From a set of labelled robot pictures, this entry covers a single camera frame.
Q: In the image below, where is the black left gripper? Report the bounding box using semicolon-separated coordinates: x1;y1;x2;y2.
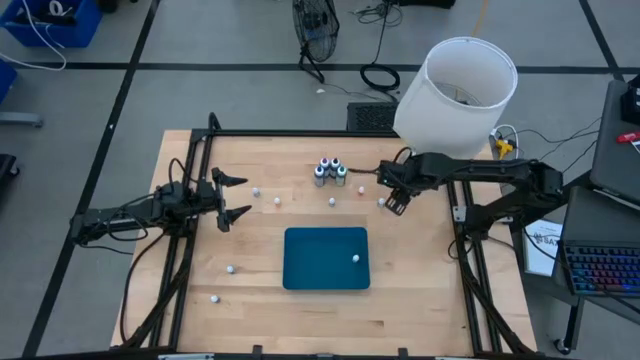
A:
195;167;253;232

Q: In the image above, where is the black coiled cable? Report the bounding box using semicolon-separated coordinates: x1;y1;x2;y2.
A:
352;0;404;94

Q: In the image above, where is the blue plastic bin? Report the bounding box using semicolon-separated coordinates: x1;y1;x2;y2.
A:
282;226;372;292

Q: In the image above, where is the white lamp shade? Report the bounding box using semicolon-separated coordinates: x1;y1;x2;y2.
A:
392;35;519;160

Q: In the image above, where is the white cable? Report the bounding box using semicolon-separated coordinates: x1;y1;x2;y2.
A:
0;0;69;72

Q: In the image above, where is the yellow power plug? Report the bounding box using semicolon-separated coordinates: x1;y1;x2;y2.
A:
494;138;516;160

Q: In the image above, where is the black perforated box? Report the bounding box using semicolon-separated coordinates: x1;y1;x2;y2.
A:
346;101;400;133

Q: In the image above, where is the black floor fan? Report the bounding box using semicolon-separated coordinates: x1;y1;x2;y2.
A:
292;0;341;85

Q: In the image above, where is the gray cart top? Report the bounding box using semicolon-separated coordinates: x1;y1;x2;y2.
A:
589;79;640;204

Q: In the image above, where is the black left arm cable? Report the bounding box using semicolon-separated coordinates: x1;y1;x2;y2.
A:
118;232;169;346

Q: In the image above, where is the white paper sheet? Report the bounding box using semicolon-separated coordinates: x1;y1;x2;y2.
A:
523;218;564;278

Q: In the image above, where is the keyboard with coloured backlight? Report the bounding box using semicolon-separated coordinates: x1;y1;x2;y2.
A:
552;185;640;301

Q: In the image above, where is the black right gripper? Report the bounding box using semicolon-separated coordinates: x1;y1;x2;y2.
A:
377;158;420;217

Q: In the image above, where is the large blue storage bin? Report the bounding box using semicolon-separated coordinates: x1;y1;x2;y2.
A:
0;0;104;50

